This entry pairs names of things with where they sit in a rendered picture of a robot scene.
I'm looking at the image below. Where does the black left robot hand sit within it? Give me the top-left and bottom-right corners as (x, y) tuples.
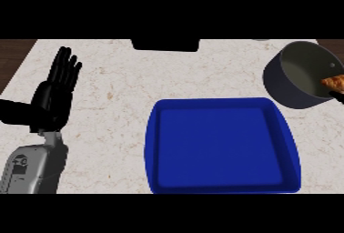
(0, 46), (85, 134)

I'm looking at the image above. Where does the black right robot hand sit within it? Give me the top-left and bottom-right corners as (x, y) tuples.
(328, 89), (344, 106)

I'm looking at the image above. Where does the golden brown croissant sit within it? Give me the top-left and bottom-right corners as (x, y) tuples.
(321, 74), (344, 95)

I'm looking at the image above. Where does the dark grey pot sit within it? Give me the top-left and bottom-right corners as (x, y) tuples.
(262, 40), (344, 110)

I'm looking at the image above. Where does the blue rectangular tray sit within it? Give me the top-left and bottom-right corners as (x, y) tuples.
(142, 96), (303, 195)

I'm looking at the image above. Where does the black appliance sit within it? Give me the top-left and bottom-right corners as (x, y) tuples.
(131, 39), (203, 53)

